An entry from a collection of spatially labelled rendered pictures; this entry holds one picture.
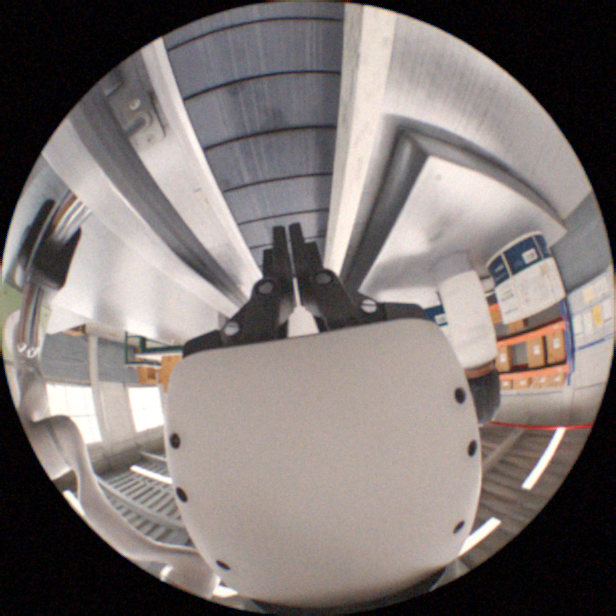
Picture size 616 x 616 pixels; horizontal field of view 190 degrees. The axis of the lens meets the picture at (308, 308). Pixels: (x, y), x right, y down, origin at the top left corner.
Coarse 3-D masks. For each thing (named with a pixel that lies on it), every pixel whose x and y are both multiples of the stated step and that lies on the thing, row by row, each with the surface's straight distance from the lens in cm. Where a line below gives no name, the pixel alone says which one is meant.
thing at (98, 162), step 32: (96, 96) 6; (64, 128) 5; (96, 128) 5; (64, 160) 5; (96, 160) 5; (128, 160) 6; (96, 192) 5; (128, 192) 5; (160, 192) 6; (128, 224) 6; (160, 224) 6; (160, 256) 6; (192, 256) 7; (192, 288) 8; (224, 288) 9
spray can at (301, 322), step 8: (296, 288) 26; (296, 296) 25; (296, 312) 25; (304, 312) 25; (296, 320) 24; (304, 320) 24; (312, 320) 25; (296, 328) 24; (304, 328) 24; (312, 328) 25
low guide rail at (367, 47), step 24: (360, 24) 9; (384, 24) 9; (360, 48) 9; (384, 48) 9; (360, 72) 9; (384, 72) 9; (360, 96) 9; (360, 120) 9; (336, 144) 12; (360, 144) 10; (336, 168) 12; (360, 168) 11; (336, 192) 12; (360, 192) 12; (336, 216) 13; (336, 240) 15; (336, 264) 18
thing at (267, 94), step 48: (192, 48) 12; (240, 48) 12; (288, 48) 12; (336, 48) 12; (240, 96) 12; (288, 96) 12; (336, 96) 12; (240, 144) 13; (288, 144) 13; (240, 192) 15; (288, 192) 15; (288, 240) 20
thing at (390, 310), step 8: (384, 304) 9; (392, 304) 9; (400, 304) 9; (408, 304) 9; (416, 304) 9; (384, 312) 8; (392, 312) 8; (400, 312) 9; (408, 312) 9; (416, 312) 9; (424, 312) 9; (384, 320) 8
